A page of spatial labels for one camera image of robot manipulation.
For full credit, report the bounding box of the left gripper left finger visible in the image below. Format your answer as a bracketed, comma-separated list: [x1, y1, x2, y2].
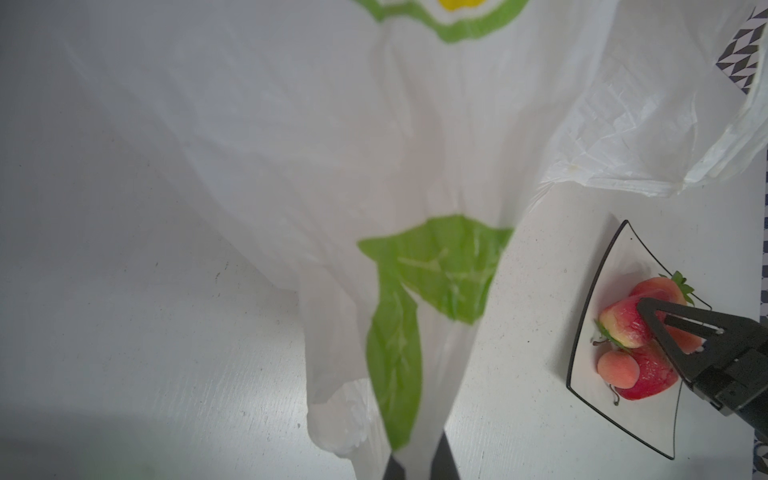
[382, 456, 406, 480]

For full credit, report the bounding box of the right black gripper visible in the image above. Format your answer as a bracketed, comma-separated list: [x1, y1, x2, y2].
[637, 298, 767, 442]

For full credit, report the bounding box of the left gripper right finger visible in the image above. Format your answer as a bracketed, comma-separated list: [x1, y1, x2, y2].
[429, 432, 460, 480]

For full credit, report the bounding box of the pale red fake strawberry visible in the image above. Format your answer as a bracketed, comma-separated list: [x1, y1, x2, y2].
[597, 289, 670, 350]

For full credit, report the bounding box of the white plastic bag lemon print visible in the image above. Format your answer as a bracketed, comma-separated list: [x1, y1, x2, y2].
[55, 1, 767, 479]

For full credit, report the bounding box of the white mat black border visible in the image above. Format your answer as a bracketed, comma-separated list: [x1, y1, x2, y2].
[566, 221, 711, 459]

